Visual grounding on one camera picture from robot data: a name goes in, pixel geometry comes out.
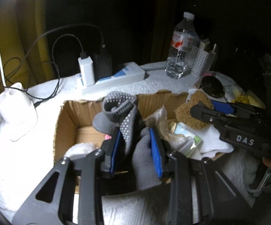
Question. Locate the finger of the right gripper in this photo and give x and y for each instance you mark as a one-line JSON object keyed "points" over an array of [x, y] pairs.
{"points": [[205, 114], [236, 109]]}

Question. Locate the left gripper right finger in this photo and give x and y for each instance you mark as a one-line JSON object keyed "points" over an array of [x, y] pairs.
{"points": [[159, 149]]}

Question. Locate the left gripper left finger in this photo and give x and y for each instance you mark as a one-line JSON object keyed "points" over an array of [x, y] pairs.
{"points": [[109, 147]]}

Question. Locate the grey dotted sock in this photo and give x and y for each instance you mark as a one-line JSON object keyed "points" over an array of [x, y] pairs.
{"points": [[120, 109]]}

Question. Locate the pink plush item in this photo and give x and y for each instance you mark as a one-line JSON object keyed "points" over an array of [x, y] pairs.
{"points": [[107, 137]]}

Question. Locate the yellow plastic bag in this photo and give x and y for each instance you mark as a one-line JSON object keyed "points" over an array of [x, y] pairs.
{"points": [[242, 98]]}

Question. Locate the crumpled white tissues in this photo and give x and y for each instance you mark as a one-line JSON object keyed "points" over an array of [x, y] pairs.
{"points": [[231, 87]]}

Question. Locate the green white tissue pack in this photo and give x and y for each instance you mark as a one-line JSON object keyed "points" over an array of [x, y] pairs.
{"points": [[184, 140]]}

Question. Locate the black round bowl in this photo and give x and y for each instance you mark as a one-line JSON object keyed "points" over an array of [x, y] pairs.
{"points": [[212, 86]]}

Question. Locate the white fluffy item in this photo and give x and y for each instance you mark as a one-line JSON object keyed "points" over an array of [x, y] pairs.
{"points": [[80, 150]]}

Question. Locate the cardboard box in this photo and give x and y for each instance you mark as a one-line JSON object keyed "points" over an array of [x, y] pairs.
{"points": [[75, 120]]}

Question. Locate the white perforated basket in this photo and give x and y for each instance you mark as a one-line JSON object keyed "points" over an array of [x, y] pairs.
{"points": [[201, 57]]}

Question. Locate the clear water bottle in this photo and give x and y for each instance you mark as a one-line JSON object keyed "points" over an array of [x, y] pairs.
{"points": [[183, 39]]}

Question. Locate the white power strip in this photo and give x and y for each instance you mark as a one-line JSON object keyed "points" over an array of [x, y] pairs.
{"points": [[130, 73]]}

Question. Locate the black power adapter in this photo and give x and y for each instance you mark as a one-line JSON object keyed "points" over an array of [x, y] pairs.
{"points": [[102, 64]]}

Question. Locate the white power adapter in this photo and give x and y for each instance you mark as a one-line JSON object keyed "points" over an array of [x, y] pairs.
{"points": [[86, 69]]}

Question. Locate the white desk lamp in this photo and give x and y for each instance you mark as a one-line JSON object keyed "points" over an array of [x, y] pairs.
{"points": [[16, 109]]}

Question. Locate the white patterned tablecloth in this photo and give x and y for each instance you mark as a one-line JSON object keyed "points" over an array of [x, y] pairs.
{"points": [[25, 162]]}

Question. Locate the yellow curtain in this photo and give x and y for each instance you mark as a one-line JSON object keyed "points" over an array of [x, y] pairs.
{"points": [[23, 44]]}

